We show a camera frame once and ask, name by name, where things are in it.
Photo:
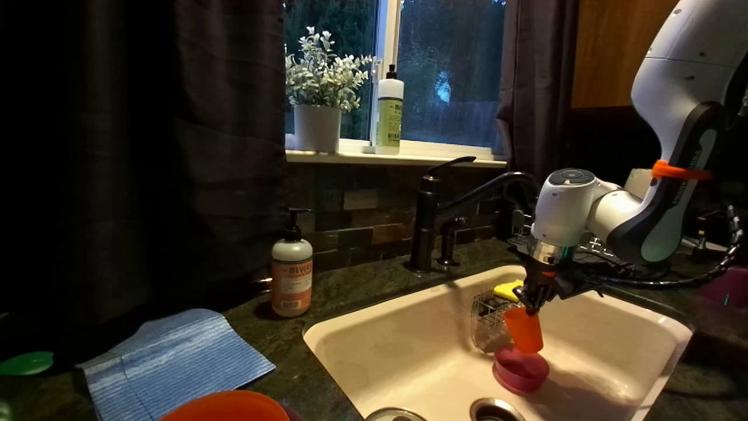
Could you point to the orange bowl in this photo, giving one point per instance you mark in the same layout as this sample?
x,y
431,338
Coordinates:
x,y
229,406

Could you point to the blue cloth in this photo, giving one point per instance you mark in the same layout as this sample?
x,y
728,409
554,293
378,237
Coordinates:
x,y
167,364

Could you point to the purple plastic cup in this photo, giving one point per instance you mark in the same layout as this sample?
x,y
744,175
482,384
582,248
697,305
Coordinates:
x,y
730,289

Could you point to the dark kitchen faucet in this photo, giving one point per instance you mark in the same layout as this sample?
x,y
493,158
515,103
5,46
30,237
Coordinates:
x,y
431,206

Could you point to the green lid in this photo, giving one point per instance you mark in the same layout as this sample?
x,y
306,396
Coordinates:
x,y
26,364

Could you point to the glass pot lid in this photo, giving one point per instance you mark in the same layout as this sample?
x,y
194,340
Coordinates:
x,y
392,416

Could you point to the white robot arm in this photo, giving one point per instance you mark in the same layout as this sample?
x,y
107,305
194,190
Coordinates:
x,y
687,94

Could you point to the yellow sponge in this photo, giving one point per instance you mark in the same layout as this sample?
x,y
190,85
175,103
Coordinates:
x,y
505,291

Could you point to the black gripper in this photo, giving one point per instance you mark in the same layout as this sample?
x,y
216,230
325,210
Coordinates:
x,y
545,281

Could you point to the green dish soap bottle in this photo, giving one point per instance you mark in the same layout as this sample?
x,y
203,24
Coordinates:
x,y
388,113

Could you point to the orange soap bottle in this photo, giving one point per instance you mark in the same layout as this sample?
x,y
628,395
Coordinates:
x,y
291,271

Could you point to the orange plastic cup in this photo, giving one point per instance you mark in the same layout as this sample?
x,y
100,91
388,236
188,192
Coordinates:
x,y
524,328

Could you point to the potted white plant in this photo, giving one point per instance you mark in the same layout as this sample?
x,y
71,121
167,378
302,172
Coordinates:
x,y
320,91

